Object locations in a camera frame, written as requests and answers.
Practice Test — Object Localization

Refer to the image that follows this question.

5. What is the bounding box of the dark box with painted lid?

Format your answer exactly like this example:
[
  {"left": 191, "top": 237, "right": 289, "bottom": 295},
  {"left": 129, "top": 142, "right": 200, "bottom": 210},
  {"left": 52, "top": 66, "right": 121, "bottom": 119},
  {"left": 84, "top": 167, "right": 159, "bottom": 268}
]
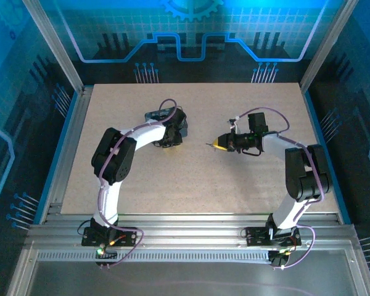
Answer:
[{"left": 144, "top": 107, "right": 190, "bottom": 139}]

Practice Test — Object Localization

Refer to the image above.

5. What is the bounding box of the grey metal panel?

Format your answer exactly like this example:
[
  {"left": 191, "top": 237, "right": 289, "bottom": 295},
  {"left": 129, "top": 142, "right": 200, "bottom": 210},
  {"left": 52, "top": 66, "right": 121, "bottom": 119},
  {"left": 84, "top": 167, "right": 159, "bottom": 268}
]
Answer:
[{"left": 6, "top": 246, "right": 370, "bottom": 296}]

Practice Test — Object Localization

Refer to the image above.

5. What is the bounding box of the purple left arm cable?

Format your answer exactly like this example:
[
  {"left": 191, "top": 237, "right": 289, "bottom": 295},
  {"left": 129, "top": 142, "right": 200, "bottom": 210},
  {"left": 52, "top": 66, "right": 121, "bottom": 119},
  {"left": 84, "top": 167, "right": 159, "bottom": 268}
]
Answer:
[{"left": 76, "top": 97, "right": 178, "bottom": 269}]

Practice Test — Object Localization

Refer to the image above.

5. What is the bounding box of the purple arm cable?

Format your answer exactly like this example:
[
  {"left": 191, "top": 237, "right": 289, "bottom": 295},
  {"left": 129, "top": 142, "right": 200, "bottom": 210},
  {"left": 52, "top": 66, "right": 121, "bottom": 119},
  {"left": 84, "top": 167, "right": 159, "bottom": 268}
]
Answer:
[
  {"left": 234, "top": 106, "right": 325, "bottom": 271},
  {"left": 76, "top": 97, "right": 178, "bottom": 269}
]

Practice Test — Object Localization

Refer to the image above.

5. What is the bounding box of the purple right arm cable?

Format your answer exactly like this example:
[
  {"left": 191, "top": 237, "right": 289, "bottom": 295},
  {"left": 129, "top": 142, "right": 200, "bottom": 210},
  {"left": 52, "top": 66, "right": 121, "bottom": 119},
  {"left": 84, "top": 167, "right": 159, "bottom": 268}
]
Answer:
[{"left": 234, "top": 106, "right": 325, "bottom": 271}]

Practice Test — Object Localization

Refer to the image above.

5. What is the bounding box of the aluminium mounting rail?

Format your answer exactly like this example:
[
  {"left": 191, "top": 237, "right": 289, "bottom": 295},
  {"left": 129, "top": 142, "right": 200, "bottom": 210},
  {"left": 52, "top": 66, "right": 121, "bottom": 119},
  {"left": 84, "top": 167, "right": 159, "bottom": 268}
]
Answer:
[{"left": 27, "top": 212, "right": 359, "bottom": 251}]

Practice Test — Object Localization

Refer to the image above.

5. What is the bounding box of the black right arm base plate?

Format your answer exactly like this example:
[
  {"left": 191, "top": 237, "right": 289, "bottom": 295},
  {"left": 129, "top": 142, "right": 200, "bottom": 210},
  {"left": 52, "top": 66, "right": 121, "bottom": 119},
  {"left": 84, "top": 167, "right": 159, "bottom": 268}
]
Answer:
[{"left": 244, "top": 226, "right": 302, "bottom": 247}]

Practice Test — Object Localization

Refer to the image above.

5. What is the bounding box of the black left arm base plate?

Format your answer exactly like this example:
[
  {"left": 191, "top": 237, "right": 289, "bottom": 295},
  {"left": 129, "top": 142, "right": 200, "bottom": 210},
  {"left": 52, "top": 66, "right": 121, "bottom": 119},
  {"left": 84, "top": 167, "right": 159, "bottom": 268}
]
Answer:
[{"left": 81, "top": 226, "right": 138, "bottom": 247}]

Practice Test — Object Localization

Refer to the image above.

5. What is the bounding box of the aluminium side rail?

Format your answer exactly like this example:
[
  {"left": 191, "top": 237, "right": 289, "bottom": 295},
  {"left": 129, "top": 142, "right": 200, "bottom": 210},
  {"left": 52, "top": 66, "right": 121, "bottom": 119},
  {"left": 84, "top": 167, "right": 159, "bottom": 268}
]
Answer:
[{"left": 39, "top": 85, "right": 95, "bottom": 224}]

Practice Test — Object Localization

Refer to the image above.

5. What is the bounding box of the slotted grey cable duct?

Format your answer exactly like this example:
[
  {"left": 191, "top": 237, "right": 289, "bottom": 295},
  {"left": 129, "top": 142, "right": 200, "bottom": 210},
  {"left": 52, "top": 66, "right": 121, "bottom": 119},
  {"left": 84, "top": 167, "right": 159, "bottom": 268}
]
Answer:
[{"left": 36, "top": 249, "right": 274, "bottom": 263}]

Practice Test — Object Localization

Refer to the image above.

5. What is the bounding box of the aluminium frame post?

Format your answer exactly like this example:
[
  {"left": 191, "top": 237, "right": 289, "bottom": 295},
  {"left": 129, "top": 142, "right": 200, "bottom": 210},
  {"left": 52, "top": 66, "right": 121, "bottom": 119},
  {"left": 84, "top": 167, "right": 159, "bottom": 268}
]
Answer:
[
  {"left": 22, "top": 0, "right": 86, "bottom": 94},
  {"left": 298, "top": 0, "right": 359, "bottom": 91}
]

